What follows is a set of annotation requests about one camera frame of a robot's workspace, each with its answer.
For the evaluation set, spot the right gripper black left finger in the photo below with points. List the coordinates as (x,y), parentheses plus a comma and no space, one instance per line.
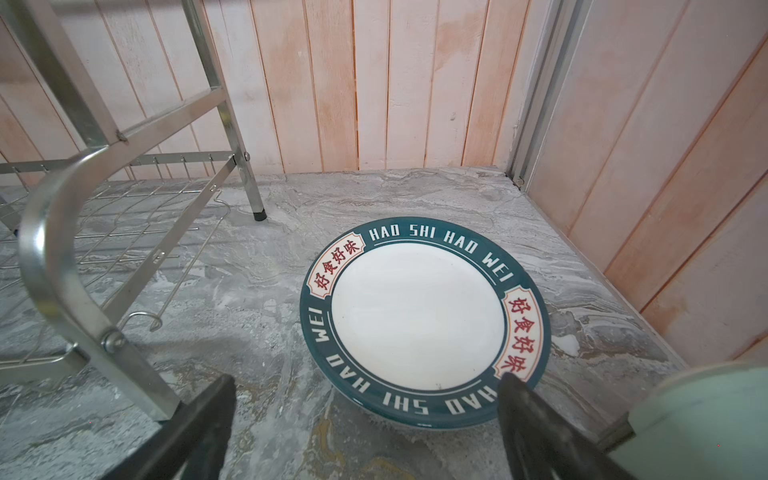
(192,445)

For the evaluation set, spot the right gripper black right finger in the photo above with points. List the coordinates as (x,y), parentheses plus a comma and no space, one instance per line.
(540,444)

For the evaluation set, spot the steel two-tier dish rack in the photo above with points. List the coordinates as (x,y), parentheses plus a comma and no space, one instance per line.
(50,224)

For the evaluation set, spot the pale green cup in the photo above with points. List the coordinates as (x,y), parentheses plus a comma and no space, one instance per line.
(709,423)

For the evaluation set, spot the green rim white plate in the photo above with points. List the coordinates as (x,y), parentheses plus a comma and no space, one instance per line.
(417,320)

